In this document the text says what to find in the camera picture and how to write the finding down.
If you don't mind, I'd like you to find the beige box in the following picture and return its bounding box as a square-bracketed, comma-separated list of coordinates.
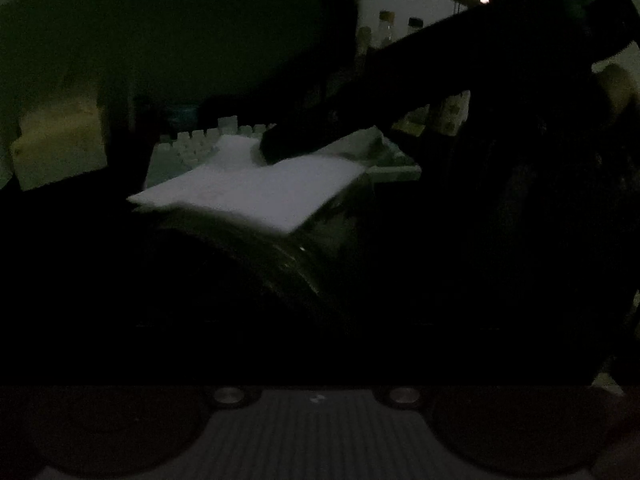
[9, 92, 110, 192]

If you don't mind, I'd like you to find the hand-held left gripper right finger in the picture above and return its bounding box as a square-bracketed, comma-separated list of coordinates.
[375, 320, 581, 408]

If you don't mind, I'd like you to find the white tissue paper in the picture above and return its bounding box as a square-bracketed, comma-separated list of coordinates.
[126, 126, 387, 237]

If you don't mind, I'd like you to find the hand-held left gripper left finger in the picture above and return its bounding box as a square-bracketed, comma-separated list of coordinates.
[65, 320, 261, 408]

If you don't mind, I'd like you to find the small white carton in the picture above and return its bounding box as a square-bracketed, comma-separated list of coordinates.
[434, 90, 472, 137]

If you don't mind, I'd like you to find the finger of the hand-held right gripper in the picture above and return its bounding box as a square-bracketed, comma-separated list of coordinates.
[259, 7, 506, 166]

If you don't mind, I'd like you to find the white keyboard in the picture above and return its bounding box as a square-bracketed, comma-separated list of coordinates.
[144, 115, 422, 202]

